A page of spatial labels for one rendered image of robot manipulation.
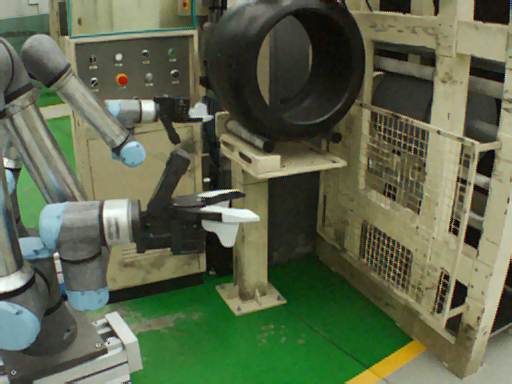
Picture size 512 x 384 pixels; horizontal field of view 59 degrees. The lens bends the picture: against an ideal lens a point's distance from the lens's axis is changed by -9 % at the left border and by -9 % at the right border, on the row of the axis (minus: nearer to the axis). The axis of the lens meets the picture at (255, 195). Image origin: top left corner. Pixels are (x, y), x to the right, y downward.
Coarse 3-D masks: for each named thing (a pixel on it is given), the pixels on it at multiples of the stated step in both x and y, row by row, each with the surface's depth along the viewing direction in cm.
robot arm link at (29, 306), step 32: (0, 64) 67; (0, 96) 67; (0, 160) 71; (0, 192) 71; (0, 224) 72; (0, 256) 73; (0, 288) 74; (32, 288) 79; (0, 320) 74; (32, 320) 77
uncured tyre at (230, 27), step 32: (256, 0) 153; (288, 0) 152; (320, 0) 156; (224, 32) 159; (256, 32) 151; (320, 32) 189; (352, 32) 165; (224, 64) 157; (256, 64) 154; (320, 64) 195; (352, 64) 171; (224, 96) 166; (256, 96) 159; (320, 96) 196; (352, 96) 175; (256, 128) 167; (288, 128) 168; (320, 128) 174
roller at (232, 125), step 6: (234, 120) 194; (228, 126) 194; (234, 126) 190; (240, 126) 186; (234, 132) 190; (240, 132) 184; (246, 132) 180; (252, 132) 178; (246, 138) 180; (252, 138) 175; (258, 138) 172; (264, 138) 170; (252, 144) 176; (258, 144) 171; (264, 144) 167; (270, 144) 168; (264, 150) 168; (270, 150) 169
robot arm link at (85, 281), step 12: (108, 252) 88; (72, 264) 77; (84, 264) 77; (96, 264) 79; (108, 264) 88; (72, 276) 78; (84, 276) 78; (96, 276) 79; (72, 288) 79; (84, 288) 78; (96, 288) 80; (72, 300) 80; (84, 300) 79; (96, 300) 80
